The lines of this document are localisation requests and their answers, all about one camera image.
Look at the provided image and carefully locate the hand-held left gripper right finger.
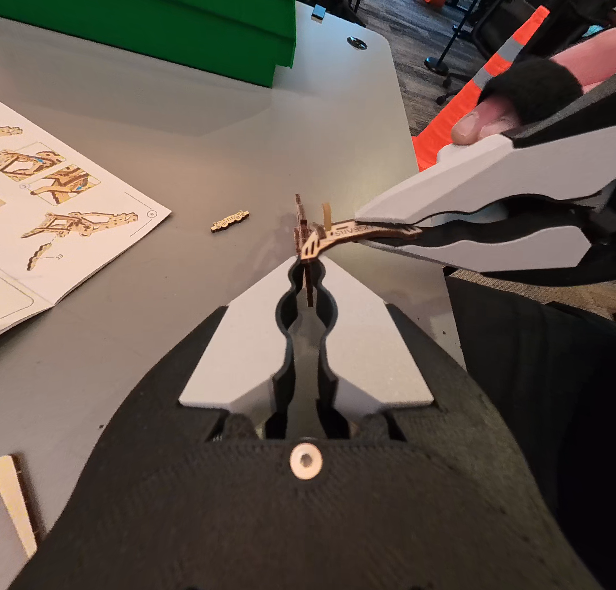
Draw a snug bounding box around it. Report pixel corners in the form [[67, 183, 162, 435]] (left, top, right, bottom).
[[315, 253, 435, 437]]

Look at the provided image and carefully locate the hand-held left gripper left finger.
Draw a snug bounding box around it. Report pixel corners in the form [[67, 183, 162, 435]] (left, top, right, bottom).
[[179, 255, 298, 439]]

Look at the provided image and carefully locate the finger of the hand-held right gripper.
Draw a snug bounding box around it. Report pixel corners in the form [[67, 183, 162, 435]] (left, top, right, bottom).
[[355, 134, 616, 225], [360, 222, 593, 273]]

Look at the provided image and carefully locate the wooden model lever assembly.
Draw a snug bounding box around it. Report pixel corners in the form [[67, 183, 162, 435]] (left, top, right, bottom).
[[293, 193, 318, 308]]

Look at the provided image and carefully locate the wooden model frame part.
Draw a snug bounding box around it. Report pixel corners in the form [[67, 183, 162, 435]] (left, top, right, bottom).
[[301, 202, 424, 263]]

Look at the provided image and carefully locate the person's right hand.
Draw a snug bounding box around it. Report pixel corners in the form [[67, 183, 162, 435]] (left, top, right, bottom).
[[451, 27, 616, 145]]

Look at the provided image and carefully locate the orange red plastic piece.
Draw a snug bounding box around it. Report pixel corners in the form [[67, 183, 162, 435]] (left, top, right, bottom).
[[414, 5, 552, 173]]

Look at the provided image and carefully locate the small black stand round base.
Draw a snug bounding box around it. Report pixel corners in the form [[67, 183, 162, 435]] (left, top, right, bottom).
[[423, 0, 475, 74]]

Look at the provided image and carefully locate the small toothed wooden part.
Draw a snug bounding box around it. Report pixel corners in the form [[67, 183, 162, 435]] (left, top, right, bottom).
[[210, 209, 250, 235]]

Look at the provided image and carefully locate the open instruction booklet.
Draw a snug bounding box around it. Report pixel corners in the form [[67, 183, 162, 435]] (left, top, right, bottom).
[[0, 101, 172, 335]]

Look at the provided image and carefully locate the wooden wedge stick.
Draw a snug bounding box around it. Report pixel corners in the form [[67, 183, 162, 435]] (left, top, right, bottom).
[[0, 454, 39, 559]]

